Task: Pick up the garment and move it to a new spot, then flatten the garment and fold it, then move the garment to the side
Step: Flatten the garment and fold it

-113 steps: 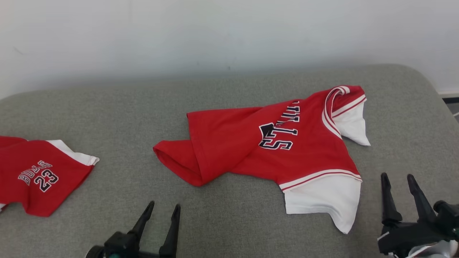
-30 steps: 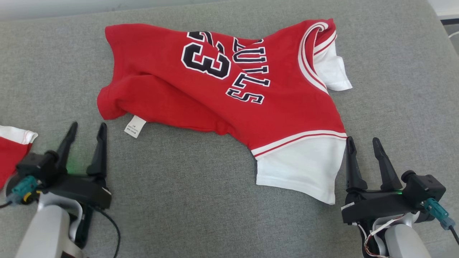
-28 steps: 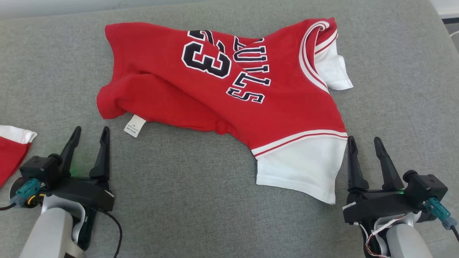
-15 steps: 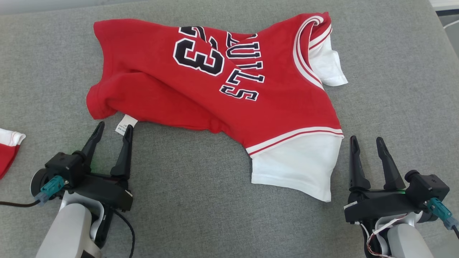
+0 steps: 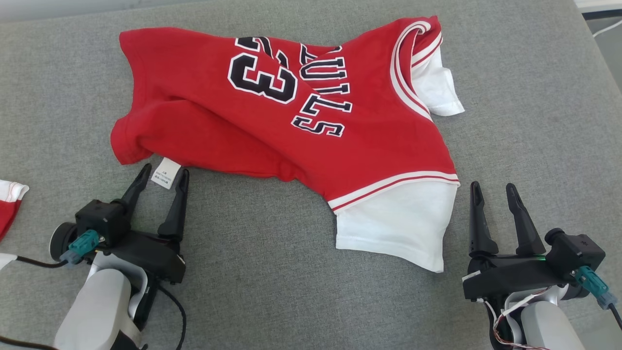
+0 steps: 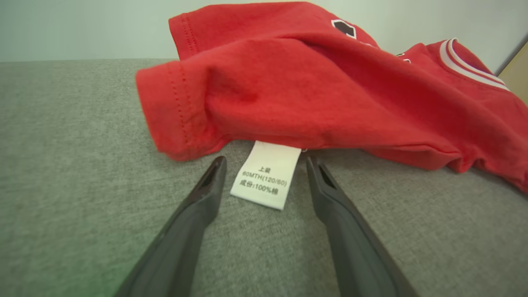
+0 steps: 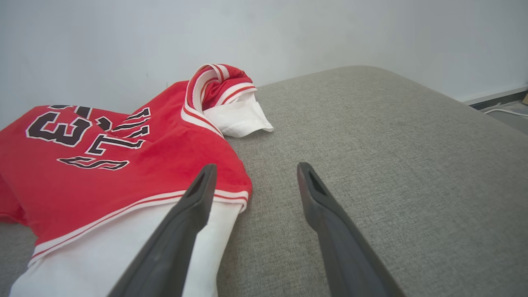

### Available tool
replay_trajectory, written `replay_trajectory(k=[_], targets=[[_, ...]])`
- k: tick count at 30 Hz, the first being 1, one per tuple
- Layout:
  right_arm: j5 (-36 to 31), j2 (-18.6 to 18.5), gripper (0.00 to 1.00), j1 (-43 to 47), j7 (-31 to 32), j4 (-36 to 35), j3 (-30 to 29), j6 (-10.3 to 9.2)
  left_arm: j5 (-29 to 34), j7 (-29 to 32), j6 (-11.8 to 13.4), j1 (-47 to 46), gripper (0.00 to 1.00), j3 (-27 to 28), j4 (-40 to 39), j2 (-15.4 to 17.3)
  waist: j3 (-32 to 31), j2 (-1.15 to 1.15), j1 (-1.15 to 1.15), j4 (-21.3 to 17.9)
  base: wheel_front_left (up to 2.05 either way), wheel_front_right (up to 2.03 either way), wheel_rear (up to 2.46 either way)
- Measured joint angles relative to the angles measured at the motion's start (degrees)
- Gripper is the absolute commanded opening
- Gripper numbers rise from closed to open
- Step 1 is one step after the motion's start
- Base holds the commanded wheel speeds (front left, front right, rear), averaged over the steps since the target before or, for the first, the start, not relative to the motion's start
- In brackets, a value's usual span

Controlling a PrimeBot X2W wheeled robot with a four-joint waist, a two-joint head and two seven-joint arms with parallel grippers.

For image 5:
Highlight thin red white wire bundle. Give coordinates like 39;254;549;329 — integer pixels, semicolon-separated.
479;287;552;350

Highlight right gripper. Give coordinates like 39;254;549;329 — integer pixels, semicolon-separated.
462;181;575;302

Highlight white floor cable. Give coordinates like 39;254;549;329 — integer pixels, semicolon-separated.
592;18;622;38

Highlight red jersey with white sleeves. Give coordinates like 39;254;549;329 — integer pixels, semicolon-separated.
110;16;465;273

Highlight white board edge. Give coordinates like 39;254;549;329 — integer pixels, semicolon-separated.
573;0;622;13

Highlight grey fabric sofa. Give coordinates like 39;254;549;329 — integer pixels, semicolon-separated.
0;0;622;350

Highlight thin black cable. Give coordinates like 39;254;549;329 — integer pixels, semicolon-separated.
156;283;188;350

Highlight red shorts with white stripes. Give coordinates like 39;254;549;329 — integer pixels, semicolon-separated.
0;179;30;242

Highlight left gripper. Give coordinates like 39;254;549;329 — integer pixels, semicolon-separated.
97;163;190;285

